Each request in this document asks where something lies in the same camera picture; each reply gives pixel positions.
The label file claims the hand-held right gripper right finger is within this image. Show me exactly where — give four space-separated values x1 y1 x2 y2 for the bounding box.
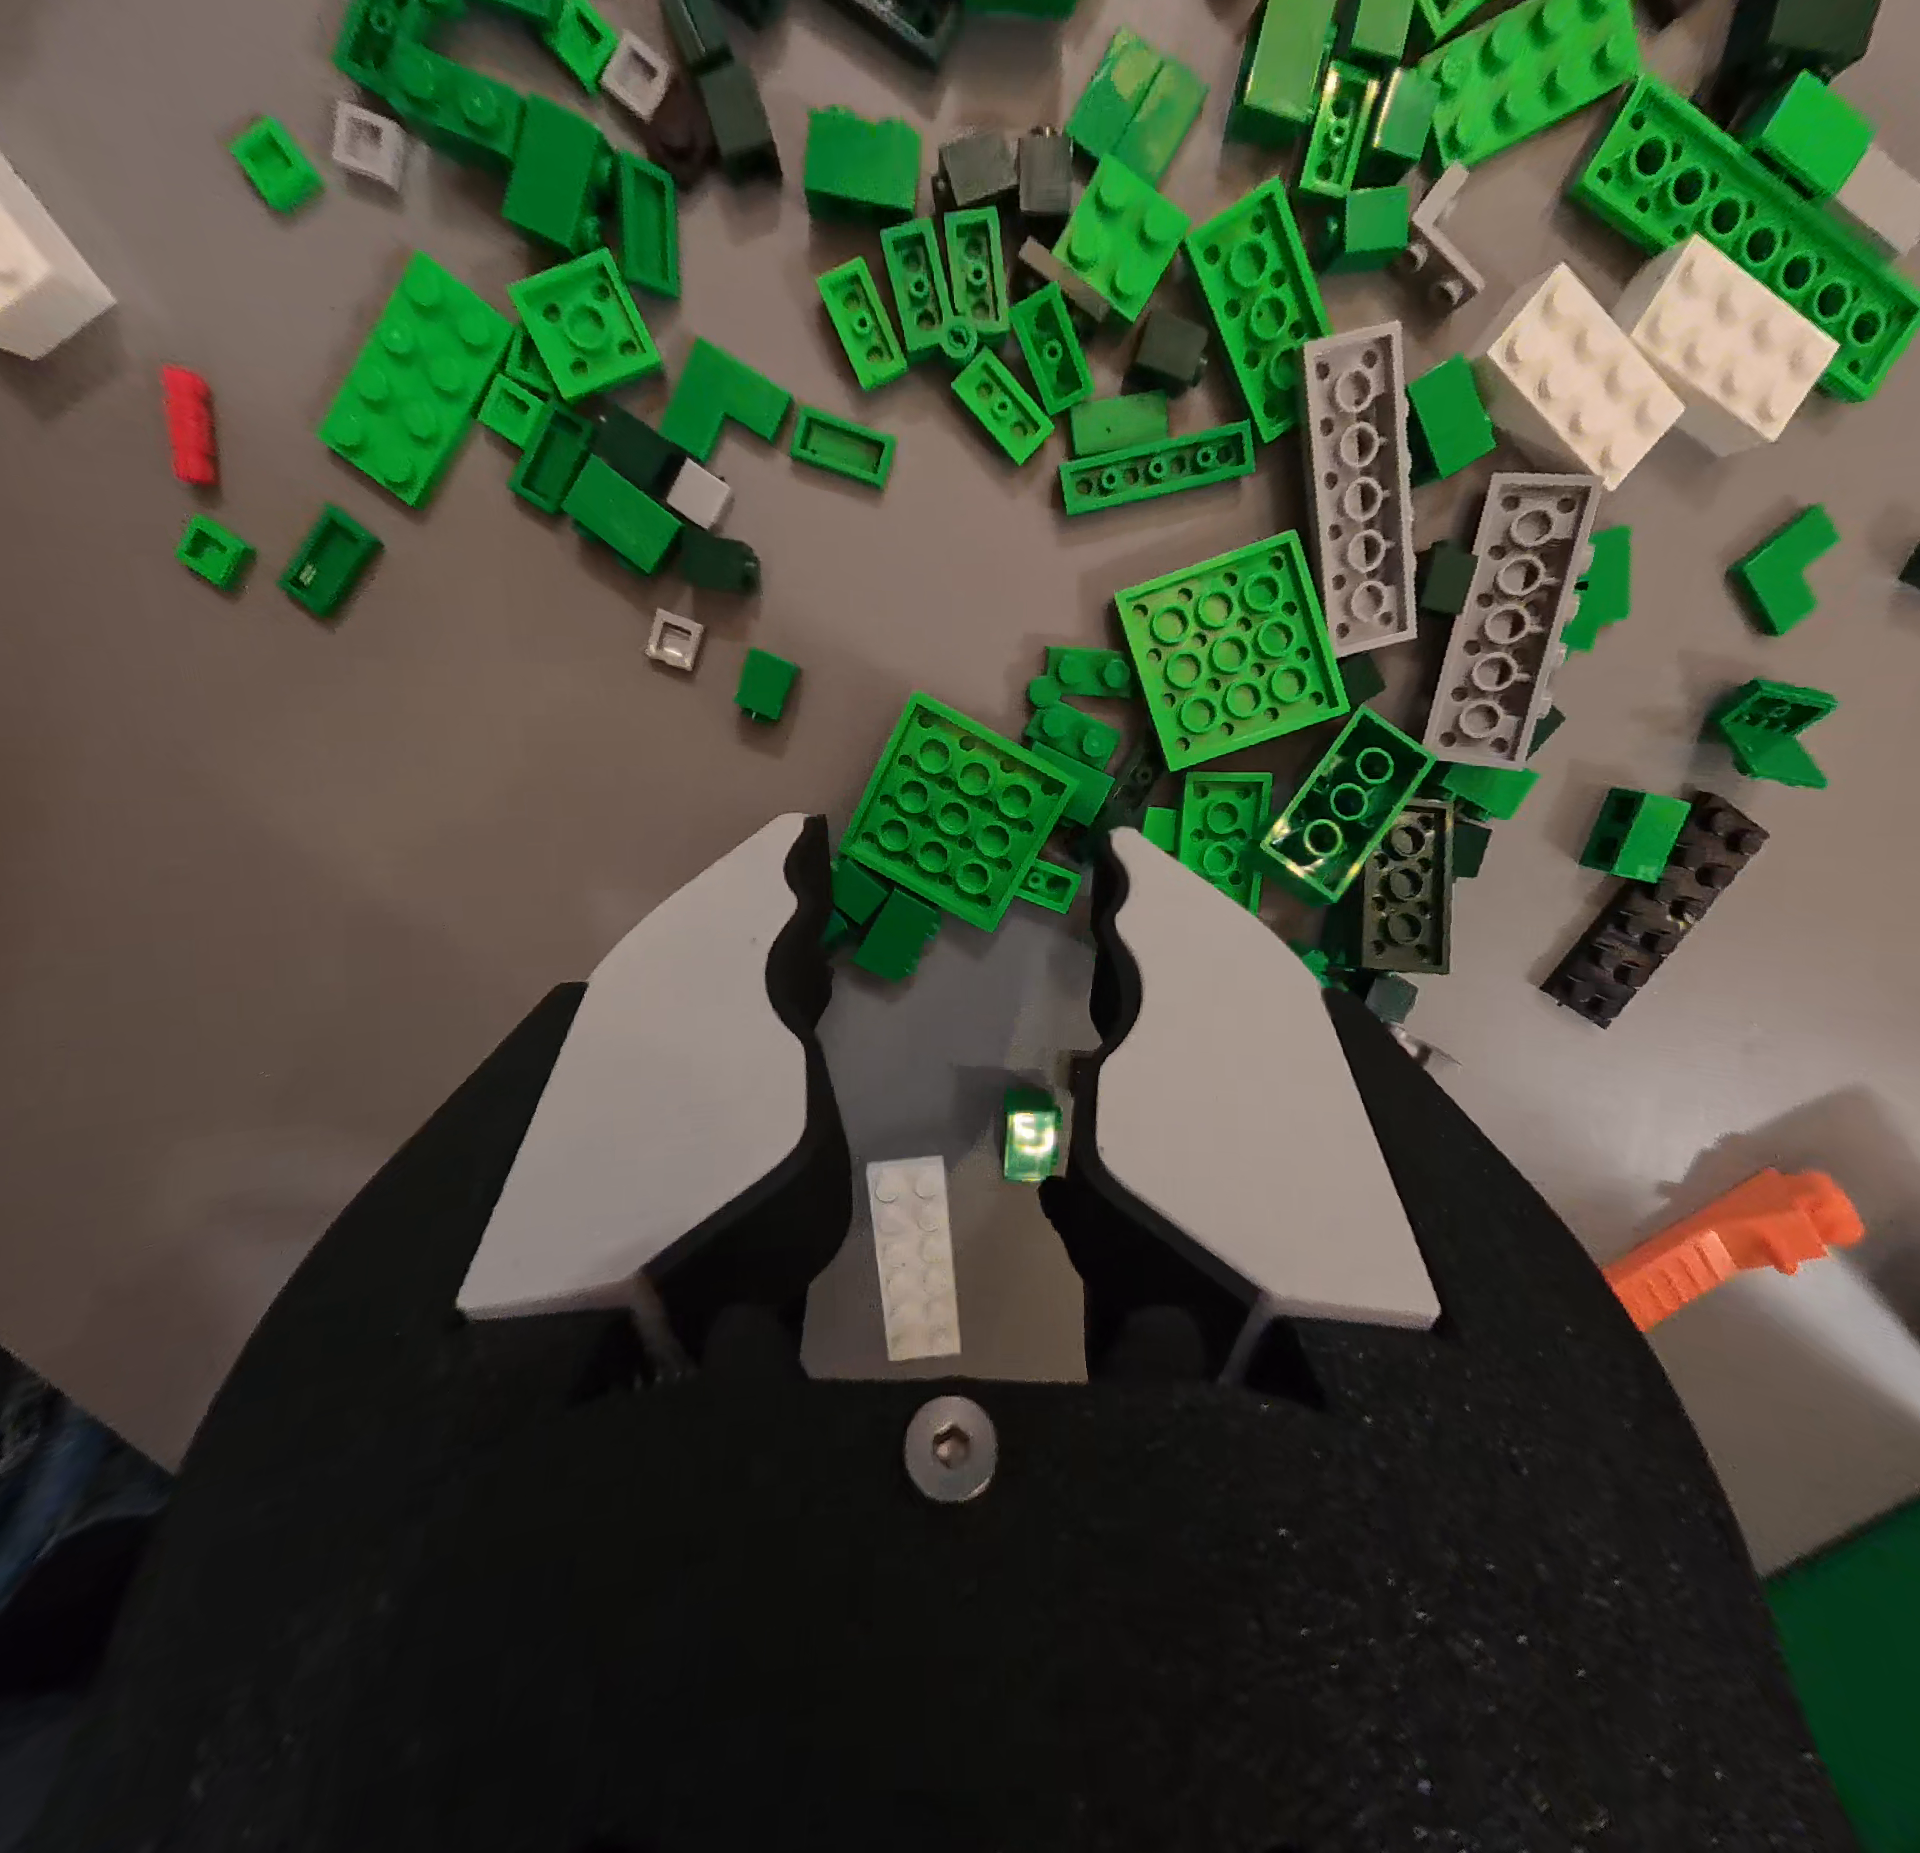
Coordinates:
1040 828 1444 1385

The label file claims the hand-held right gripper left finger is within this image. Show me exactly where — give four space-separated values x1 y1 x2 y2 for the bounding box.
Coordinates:
457 814 860 1381

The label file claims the green square plate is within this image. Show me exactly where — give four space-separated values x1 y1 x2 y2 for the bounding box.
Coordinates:
834 689 1086 938
1110 527 1353 775

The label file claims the dark grey plate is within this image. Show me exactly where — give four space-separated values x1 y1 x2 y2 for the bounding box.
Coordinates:
1358 799 1459 979

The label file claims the white flat plate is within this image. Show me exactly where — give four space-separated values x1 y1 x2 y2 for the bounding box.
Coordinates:
865 1155 966 1364

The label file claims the black studded brick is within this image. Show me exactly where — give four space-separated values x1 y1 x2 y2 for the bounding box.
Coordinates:
1537 791 1771 1030

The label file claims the orange brick separator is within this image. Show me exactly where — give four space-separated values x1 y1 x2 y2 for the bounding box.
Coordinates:
1600 1168 1867 1335

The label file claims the long light grey plate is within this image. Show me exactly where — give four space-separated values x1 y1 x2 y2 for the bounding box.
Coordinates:
1299 323 1420 660
1419 472 1604 770

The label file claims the pile of green bricks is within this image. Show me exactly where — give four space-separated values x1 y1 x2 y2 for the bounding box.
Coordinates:
177 0 1920 992

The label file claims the person's jeans leg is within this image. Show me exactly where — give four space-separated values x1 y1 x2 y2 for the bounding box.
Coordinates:
0 1344 177 1737

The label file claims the white brick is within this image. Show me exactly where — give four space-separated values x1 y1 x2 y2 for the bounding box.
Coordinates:
1611 232 1841 460
1476 261 1686 493
0 152 118 365

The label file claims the small red brick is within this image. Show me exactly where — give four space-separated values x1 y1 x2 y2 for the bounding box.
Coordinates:
158 365 223 487

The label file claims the green baseplate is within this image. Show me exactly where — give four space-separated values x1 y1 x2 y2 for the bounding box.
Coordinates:
1761 1505 1920 1853

